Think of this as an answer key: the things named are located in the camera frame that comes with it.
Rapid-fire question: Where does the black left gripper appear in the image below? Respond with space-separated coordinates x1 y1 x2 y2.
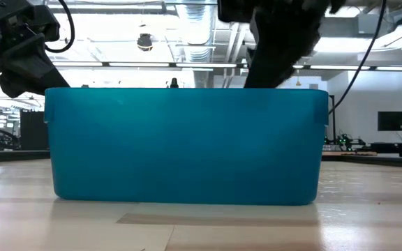
0 0 70 99

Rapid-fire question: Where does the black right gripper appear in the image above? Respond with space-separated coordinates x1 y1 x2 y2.
217 0 347 89

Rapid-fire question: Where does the teal plastic bin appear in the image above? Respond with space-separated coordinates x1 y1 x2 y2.
43 86 329 206

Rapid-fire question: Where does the black cabinet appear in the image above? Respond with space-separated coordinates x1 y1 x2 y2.
19 109 50 151

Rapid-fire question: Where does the long ceiling light strip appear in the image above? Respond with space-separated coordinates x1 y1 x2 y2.
0 61 402 72

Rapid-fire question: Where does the black hanging ceiling device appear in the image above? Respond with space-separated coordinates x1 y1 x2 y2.
136 33 154 52

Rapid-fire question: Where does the black background workbench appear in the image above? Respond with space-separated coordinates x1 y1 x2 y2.
322 133 402 158

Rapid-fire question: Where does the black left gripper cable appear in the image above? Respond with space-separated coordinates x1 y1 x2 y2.
45 0 76 54

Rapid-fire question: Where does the silver spiral air duct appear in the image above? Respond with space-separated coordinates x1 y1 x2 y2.
174 0 219 89

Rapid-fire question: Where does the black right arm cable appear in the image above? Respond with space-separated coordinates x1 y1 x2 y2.
328 0 389 116

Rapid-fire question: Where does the black wall monitor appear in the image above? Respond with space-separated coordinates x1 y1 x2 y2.
377 111 402 132

